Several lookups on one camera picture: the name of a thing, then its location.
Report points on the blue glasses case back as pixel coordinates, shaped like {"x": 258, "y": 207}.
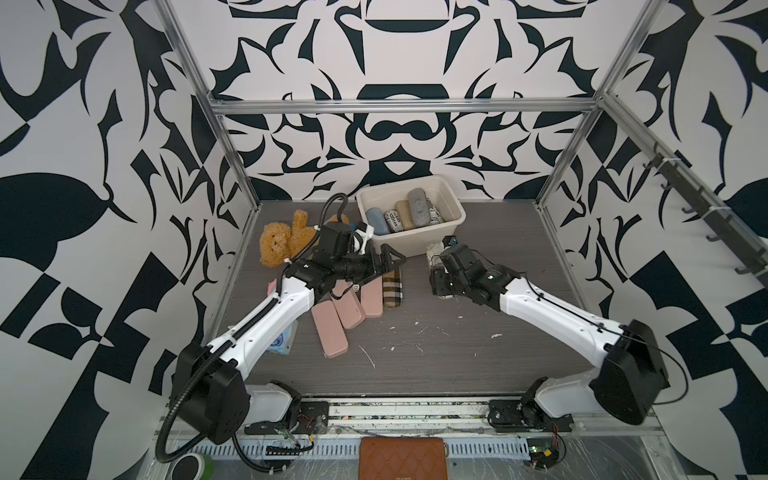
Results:
{"x": 375, "y": 218}

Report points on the grey glasses case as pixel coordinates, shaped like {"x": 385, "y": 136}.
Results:
{"x": 418, "y": 202}

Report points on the newspaper print case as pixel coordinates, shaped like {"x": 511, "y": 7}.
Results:
{"x": 435, "y": 216}

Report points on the pink glasses case middle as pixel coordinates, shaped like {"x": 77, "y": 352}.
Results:
{"x": 347, "y": 304}

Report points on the newspaper flag case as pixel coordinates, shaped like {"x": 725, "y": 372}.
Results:
{"x": 393, "y": 221}

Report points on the pink glasses case front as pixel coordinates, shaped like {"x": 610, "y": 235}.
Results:
{"x": 329, "y": 329}

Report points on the pink glasses case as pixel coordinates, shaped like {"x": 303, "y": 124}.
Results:
{"x": 347, "y": 304}
{"x": 371, "y": 298}
{"x": 329, "y": 329}

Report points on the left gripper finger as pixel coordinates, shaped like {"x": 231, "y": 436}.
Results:
{"x": 389, "y": 272}
{"x": 386, "y": 253}

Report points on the orange plush teddy bear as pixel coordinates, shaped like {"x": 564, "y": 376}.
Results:
{"x": 280, "y": 242}

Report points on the green tape roll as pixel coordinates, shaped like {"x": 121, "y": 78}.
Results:
{"x": 192, "y": 466}

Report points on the pink alarm clock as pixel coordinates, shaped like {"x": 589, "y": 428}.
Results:
{"x": 272, "y": 287}

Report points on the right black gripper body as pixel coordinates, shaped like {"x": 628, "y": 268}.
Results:
{"x": 442, "y": 283}

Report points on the blue tissue pack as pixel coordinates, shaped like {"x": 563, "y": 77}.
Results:
{"x": 282, "y": 345}

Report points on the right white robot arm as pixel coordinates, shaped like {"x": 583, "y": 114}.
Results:
{"x": 628, "y": 367}

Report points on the beige plastic storage box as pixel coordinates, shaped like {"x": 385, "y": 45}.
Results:
{"x": 414, "y": 242}

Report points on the brown quilted leather wallet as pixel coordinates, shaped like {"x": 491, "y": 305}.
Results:
{"x": 402, "y": 458}

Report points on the green circuit board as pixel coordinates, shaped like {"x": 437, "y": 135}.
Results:
{"x": 545, "y": 453}

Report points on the tan woven glasses case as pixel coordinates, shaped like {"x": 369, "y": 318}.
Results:
{"x": 404, "y": 211}

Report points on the plaid brown glasses case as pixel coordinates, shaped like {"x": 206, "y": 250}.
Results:
{"x": 392, "y": 289}

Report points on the pink glasses case right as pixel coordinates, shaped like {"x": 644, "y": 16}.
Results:
{"x": 371, "y": 298}

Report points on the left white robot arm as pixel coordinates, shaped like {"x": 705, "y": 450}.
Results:
{"x": 209, "y": 399}

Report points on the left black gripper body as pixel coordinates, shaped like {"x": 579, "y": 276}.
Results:
{"x": 355, "y": 269}

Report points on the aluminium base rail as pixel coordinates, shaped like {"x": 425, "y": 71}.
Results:
{"x": 446, "y": 415}

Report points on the map print glasses case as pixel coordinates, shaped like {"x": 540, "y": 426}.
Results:
{"x": 433, "y": 254}

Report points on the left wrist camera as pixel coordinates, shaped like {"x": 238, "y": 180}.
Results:
{"x": 362, "y": 234}

